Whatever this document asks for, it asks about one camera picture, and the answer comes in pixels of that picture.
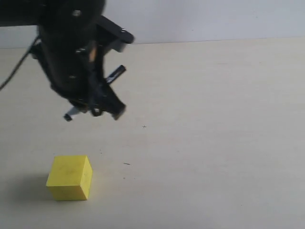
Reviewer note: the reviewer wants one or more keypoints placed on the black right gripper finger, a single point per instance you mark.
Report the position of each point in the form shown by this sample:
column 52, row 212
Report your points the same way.
column 81, row 104

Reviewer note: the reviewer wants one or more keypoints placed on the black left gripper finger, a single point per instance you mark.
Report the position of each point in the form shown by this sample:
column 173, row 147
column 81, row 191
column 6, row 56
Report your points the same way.
column 102, row 97

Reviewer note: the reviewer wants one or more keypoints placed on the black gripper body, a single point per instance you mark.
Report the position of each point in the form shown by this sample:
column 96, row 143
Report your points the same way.
column 69, row 46

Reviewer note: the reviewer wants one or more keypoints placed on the black and white marker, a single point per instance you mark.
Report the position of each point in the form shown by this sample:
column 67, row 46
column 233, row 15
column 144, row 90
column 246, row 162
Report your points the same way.
column 69, row 116

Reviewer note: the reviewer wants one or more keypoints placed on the yellow foam cube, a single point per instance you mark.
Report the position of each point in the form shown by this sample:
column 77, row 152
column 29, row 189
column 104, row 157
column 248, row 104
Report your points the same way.
column 70, row 178

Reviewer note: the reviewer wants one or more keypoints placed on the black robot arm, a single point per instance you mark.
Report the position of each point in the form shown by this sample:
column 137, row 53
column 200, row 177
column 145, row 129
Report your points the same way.
column 31, row 12

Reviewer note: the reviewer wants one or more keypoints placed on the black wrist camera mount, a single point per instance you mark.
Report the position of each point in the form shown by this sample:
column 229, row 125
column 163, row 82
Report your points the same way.
column 111, row 36

